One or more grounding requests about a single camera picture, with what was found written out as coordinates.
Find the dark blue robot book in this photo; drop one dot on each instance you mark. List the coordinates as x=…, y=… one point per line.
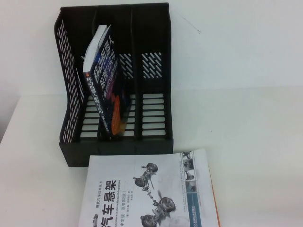
x=104, y=82

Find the white car suspension book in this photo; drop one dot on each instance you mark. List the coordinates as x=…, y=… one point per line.
x=142, y=189

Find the black plastic book stand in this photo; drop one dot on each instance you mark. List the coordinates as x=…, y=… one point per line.
x=151, y=35

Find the orange-edged book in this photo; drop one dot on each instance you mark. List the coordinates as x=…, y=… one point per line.
x=216, y=208

